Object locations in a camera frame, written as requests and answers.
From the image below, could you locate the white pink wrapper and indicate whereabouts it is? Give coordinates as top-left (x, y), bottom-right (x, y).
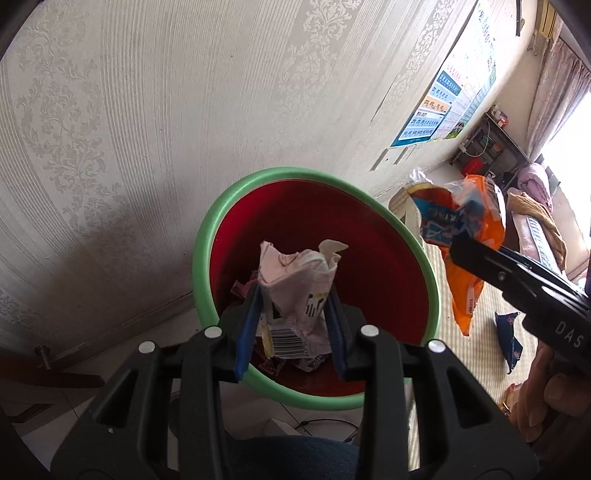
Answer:
top-left (257, 239), bottom-right (349, 358)

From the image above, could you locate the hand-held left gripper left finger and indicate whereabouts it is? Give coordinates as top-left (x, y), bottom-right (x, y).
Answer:
top-left (50, 281), bottom-right (266, 480)

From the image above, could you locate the person's leg in jeans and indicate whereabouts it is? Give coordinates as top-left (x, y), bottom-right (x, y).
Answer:
top-left (226, 436), bottom-right (361, 480)

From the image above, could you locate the dark wooden furniture piece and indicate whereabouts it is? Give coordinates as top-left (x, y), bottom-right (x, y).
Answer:
top-left (0, 346), bottom-right (105, 425)

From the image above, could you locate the wall air conditioner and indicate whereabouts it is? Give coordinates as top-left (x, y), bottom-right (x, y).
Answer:
top-left (538, 0), bottom-right (561, 40)

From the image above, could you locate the brown blanket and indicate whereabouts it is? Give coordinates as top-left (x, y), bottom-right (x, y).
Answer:
top-left (507, 191), bottom-right (568, 273)

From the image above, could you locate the blue wall poster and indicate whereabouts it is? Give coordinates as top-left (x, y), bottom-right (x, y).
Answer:
top-left (390, 69), bottom-right (462, 148)

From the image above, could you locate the blue patterned wrapper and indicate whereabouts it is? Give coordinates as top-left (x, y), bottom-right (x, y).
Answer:
top-left (495, 311), bottom-right (523, 374)

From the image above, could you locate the person's right hand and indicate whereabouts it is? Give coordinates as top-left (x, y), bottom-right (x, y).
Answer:
top-left (510, 346), bottom-right (591, 444)

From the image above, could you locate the pale patterned curtain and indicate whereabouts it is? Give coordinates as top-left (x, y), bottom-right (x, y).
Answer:
top-left (526, 32), bottom-right (591, 162)

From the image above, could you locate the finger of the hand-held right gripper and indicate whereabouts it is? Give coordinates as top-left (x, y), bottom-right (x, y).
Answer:
top-left (448, 235), bottom-right (578, 315)

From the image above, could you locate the black floor cable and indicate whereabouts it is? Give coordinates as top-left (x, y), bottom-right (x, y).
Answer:
top-left (295, 418), bottom-right (361, 444)

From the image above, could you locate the pink blanket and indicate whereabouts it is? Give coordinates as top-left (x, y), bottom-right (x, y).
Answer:
top-left (517, 164), bottom-right (561, 204)

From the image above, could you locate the orange plastic wrapper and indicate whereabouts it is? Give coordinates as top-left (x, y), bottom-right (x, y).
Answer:
top-left (443, 174), bottom-right (507, 336)

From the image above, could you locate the white chart wall poster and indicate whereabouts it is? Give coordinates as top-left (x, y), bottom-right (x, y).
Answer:
top-left (443, 0), bottom-right (497, 139)

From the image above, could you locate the dark metal shelf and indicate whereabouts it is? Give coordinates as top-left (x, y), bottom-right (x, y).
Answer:
top-left (450, 111), bottom-right (532, 185)

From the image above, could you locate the red bin with green rim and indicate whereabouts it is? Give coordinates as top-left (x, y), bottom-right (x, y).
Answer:
top-left (192, 167), bottom-right (440, 411)

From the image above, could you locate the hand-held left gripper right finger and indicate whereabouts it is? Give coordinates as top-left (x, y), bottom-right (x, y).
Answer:
top-left (323, 288), bottom-right (541, 480)

